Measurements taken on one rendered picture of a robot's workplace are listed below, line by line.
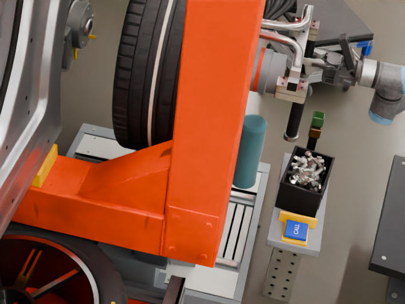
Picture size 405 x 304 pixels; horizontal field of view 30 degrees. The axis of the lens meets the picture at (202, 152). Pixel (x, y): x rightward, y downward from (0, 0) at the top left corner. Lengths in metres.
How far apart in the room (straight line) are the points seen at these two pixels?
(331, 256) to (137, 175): 1.20
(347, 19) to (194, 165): 1.96
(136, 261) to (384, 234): 0.87
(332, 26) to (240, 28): 2.03
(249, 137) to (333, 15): 1.52
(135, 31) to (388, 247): 1.19
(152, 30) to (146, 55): 0.07
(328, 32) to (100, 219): 1.80
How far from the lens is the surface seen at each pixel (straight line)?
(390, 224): 2.79
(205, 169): 1.94
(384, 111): 2.60
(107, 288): 2.16
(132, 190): 2.08
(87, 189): 2.14
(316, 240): 2.45
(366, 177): 3.40
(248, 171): 2.45
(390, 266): 2.66
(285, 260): 2.67
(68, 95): 3.59
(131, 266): 2.61
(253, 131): 2.33
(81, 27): 2.45
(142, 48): 2.10
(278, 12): 2.38
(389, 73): 2.53
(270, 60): 2.33
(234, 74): 1.74
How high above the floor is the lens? 2.22
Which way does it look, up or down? 42 degrees down
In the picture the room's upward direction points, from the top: 8 degrees clockwise
